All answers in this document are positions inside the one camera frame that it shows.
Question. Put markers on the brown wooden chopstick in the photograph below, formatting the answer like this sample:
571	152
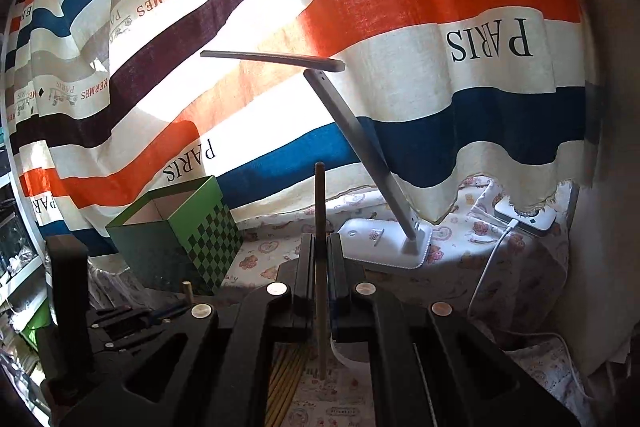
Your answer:
320	207
187	292

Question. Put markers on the white desk lamp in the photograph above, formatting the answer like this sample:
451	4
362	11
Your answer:
380	242

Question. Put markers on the white charging device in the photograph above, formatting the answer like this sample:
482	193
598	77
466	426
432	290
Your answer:
525	214

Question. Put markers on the green checkered box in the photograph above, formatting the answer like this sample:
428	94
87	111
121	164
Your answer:
200	237

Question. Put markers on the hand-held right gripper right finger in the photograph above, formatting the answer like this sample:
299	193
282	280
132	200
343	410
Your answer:
336	272

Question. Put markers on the striped curtain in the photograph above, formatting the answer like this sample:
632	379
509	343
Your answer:
350	7

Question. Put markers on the printed tablecloth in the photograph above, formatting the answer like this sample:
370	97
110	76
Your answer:
450	277

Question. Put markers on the pile of wooden chopsticks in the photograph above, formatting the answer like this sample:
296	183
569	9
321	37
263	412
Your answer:
286	377

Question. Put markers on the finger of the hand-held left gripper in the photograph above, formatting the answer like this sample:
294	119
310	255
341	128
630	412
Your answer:
130	341
135	314

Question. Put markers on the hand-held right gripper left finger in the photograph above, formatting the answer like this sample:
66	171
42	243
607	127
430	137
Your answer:
306	272

